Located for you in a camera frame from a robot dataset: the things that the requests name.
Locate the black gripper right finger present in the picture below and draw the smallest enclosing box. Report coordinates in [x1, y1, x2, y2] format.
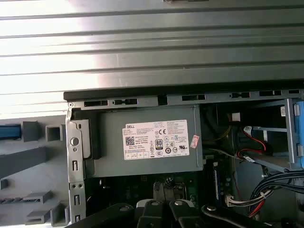
[168, 199, 272, 228]

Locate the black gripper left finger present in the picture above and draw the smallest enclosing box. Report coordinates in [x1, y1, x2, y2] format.
[83, 199, 166, 228]

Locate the blue wire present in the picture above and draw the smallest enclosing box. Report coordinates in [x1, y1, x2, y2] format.
[237, 152, 293, 173]

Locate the red orange yellow power wire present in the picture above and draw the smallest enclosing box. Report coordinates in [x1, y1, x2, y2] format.
[236, 128, 274, 160]

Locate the green motherboard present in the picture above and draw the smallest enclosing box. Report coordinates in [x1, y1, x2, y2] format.
[85, 163, 236, 209]

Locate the grey power supply with label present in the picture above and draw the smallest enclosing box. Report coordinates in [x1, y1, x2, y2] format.
[83, 105, 205, 179]

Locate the black open PC case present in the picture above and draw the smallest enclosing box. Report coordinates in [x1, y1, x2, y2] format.
[63, 89, 304, 228]

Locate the grey parts rack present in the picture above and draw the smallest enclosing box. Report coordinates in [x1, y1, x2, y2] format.
[0, 116, 71, 226]

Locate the grey drive cage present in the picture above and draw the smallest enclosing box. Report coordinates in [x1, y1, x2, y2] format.
[234, 97, 304, 171]

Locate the blue plastic cage latch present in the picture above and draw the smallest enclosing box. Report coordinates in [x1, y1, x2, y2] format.
[293, 101, 304, 167]

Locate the black cable bundle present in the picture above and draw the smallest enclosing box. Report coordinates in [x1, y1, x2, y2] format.
[247, 171, 297, 217]

